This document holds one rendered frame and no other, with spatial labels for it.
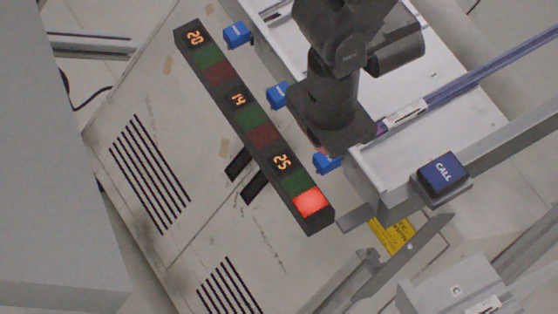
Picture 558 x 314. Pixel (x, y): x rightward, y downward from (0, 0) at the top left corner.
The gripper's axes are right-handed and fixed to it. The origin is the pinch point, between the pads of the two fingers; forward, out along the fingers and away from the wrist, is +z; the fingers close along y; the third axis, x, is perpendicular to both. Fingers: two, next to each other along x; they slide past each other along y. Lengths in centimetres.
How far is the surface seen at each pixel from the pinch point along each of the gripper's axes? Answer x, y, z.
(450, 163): -11.0, -9.6, -0.5
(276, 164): 5.2, 3.6, 4.9
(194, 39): 4.7, 25.4, 4.7
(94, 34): 8, 63, 47
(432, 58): -20.0, 5.9, 3.9
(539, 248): -33, -13, 46
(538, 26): -128, 73, 157
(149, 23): -17, 106, 113
